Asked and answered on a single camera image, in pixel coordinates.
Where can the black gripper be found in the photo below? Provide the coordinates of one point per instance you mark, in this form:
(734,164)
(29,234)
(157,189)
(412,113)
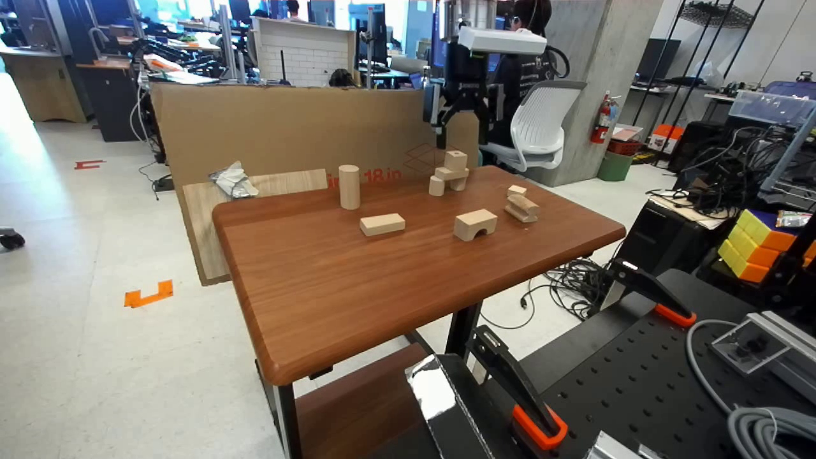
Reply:
(475,79)

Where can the small wooden cube block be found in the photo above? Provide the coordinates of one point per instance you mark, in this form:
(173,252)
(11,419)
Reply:
(457,162)

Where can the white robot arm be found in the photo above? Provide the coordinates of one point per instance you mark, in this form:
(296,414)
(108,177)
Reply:
(511,16)

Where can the wooden lintel block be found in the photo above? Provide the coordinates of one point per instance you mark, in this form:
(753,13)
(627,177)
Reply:
(442,173)

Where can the short wooden pillar block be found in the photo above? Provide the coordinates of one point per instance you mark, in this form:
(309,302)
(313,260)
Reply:
(438,186)

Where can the small square wooden slab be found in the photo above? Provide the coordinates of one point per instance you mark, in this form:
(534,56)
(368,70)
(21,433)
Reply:
(517,189)

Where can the wooden arch block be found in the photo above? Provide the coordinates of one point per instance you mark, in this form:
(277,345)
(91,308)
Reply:
(475,219)

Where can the angled wooden block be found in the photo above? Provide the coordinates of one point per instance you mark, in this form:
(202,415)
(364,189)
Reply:
(523,201)

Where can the flat rectangular wooden block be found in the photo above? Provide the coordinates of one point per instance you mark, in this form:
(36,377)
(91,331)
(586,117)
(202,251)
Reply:
(383,226)

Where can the wooden cylinder block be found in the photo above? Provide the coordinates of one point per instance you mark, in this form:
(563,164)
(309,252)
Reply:
(347,186)

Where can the rounded brown wooden panel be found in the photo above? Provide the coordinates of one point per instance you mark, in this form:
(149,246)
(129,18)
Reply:
(462,135)

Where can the white shell office chair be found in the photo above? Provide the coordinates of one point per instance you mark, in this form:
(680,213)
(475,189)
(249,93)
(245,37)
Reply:
(544,124)

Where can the wooden slab under half-cylinder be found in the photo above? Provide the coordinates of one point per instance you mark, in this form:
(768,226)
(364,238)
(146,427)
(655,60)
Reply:
(517,214)

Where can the red fire extinguisher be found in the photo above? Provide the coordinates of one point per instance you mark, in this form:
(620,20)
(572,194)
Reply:
(605,117)

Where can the green bin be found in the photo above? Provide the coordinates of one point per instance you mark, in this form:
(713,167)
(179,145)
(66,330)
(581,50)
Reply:
(613,167)

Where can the large cardboard panel red print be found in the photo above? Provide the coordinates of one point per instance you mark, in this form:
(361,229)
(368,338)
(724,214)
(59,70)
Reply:
(289,127)

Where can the white grid panel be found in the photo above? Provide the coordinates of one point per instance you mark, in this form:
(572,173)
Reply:
(303,51)

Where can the leaning wooden board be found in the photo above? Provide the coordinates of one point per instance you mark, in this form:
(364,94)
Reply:
(282,181)

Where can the black table leg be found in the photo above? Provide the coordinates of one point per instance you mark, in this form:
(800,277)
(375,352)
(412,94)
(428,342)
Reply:
(462,328)
(289,421)

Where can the black metal shelf rack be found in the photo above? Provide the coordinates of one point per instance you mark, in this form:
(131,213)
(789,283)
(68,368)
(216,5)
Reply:
(680,51)

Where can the crumpled silver paper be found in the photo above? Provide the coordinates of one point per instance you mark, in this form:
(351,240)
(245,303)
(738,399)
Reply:
(233,180)

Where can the glossy black silver stand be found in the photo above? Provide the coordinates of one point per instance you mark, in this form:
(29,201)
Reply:
(435,390)

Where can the wooden lower table shelf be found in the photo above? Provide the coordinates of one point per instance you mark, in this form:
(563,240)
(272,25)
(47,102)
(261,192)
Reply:
(359,412)

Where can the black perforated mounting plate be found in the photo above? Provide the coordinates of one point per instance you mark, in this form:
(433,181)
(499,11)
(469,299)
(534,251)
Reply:
(647,382)

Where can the black cabinet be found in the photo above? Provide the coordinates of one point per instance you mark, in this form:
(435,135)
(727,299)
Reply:
(112,98)

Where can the grey metal socket box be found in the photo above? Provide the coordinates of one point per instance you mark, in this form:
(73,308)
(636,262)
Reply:
(762,345)

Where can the wooden desk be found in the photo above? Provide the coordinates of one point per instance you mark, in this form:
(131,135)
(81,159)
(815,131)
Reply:
(43,85)

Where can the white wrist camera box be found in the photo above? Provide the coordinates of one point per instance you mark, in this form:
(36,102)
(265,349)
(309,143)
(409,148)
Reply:
(500,38)

